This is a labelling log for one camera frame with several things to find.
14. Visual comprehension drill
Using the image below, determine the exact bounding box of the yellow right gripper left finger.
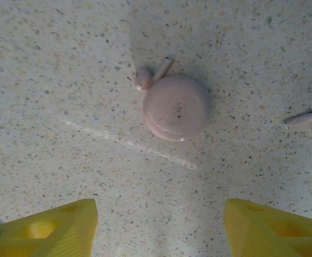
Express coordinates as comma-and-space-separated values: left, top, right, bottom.
0, 198, 99, 257

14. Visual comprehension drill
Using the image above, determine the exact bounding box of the round lilac earbud charging case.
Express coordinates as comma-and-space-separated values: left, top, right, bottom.
142, 74, 212, 142

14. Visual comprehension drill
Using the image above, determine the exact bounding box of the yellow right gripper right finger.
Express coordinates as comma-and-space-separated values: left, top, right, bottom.
224, 198, 312, 257

